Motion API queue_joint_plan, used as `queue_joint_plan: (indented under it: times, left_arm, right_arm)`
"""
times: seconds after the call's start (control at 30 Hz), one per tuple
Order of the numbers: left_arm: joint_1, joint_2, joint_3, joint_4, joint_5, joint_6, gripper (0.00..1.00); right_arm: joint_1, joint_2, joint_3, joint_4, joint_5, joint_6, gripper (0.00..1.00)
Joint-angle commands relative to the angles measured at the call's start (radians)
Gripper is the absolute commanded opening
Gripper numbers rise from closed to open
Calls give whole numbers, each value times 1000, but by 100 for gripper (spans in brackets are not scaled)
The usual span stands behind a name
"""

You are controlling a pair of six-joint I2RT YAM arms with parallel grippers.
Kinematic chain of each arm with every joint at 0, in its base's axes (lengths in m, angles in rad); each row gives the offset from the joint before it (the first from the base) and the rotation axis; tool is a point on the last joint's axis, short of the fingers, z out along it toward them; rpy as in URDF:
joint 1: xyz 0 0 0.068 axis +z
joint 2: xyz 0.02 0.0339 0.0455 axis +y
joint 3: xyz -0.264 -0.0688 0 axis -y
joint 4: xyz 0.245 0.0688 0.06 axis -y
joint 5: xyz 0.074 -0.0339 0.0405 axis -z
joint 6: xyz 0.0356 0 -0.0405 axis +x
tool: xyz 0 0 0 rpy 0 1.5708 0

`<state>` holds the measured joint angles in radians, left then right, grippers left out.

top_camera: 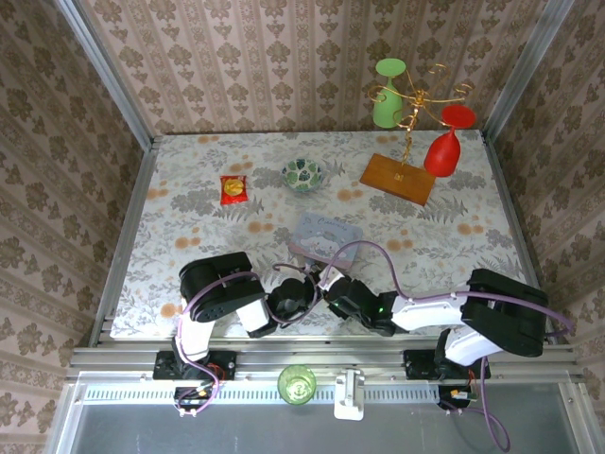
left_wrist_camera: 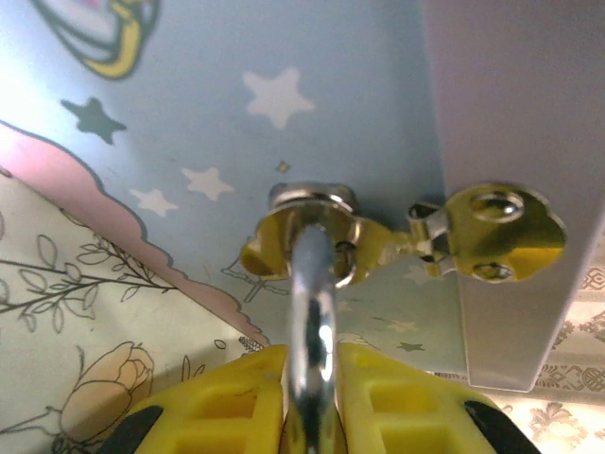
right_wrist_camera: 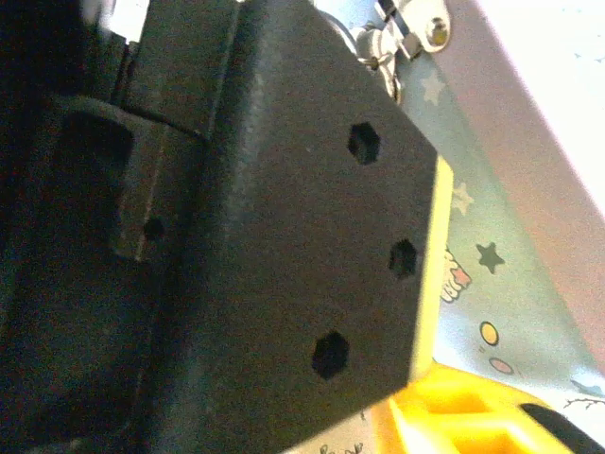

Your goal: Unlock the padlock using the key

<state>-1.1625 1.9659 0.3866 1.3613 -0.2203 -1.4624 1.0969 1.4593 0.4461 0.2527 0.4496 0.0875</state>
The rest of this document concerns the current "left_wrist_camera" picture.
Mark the silver hasp latch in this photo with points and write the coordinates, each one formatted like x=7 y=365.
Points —
x=472 y=236

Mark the blue star-print metal box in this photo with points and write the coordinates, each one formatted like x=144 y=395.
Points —
x=331 y=118

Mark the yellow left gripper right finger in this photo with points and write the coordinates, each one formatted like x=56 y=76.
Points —
x=411 y=406

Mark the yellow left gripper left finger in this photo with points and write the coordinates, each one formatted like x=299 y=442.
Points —
x=217 y=406

